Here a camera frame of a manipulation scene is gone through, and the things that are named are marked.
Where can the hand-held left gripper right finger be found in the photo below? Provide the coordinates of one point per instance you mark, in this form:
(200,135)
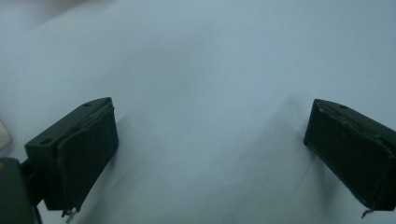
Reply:
(351,152)

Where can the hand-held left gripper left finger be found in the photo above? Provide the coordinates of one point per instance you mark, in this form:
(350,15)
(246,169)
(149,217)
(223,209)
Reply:
(81,155)

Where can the pale grey table mat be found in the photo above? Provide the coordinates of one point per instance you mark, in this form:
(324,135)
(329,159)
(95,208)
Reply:
(205,77)

